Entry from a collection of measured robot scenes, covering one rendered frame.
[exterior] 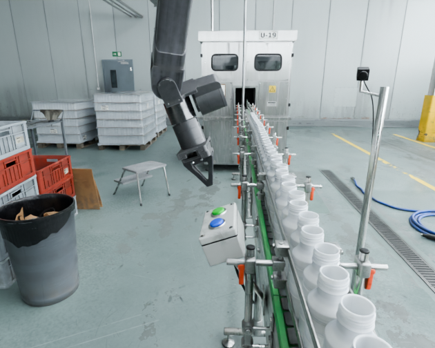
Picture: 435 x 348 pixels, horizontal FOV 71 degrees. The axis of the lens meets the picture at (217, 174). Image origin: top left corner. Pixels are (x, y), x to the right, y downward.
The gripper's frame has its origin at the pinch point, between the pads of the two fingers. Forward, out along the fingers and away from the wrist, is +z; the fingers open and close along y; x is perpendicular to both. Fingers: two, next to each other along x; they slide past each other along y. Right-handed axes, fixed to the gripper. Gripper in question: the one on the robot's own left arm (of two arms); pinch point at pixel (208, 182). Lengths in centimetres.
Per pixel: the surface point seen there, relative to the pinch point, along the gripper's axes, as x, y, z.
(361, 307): -18.4, -34.8, 10.1
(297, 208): -16.4, -8.0, 8.7
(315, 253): -16.1, -24.6, 8.4
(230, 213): -2.4, -2.2, 7.8
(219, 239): 0.2, -10.2, 9.1
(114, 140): 272, 561, 7
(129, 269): 112, 135, 86
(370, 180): -55, 69, 43
